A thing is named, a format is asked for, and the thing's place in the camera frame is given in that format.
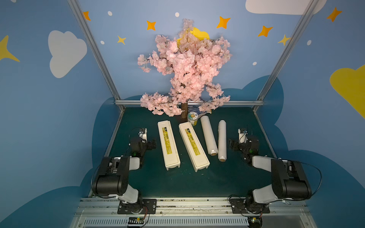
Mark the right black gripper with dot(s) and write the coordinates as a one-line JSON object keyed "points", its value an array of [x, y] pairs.
{"points": [[235, 145]]}

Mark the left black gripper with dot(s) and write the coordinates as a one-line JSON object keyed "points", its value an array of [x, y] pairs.
{"points": [[149, 144]]}

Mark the white wrap dispenser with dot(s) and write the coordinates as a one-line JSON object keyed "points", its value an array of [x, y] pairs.
{"points": [[168, 144], [193, 146]]}

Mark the plastic wrap roll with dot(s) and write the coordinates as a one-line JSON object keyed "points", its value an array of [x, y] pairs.
{"points": [[211, 145], [222, 141]]}

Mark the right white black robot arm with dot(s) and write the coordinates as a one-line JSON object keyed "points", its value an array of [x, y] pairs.
{"points": [[288, 178]]}

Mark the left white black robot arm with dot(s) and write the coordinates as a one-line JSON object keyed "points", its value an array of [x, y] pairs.
{"points": [[112, 177]]}

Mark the small green label can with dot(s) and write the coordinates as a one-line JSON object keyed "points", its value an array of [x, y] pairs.
{"points": [[192, 118]]}

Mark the small circuit board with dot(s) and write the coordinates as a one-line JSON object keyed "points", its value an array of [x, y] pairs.
{"points": [[135, 222]]}

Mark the pink cherry blossom tree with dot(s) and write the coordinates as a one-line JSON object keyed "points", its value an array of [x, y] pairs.
{"points": [[194, 63]]}

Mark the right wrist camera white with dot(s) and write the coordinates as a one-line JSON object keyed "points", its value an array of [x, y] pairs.
{"points": [[242, 135]]}

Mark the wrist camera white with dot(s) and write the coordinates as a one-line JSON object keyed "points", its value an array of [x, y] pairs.
{"points": [[143, 134], [242, 135]]}

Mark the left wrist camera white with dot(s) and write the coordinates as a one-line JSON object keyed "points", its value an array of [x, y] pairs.
{"points": [[143, 134]]}

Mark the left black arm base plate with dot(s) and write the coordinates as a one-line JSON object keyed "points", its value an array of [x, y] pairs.
{"points": [[143, 206]]}

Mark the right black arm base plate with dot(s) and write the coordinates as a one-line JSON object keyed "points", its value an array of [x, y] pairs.
{"points": [[247, 206]]}

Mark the aluminium front rail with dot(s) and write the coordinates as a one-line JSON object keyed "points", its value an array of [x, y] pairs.
{"points": [[192, 212]]}

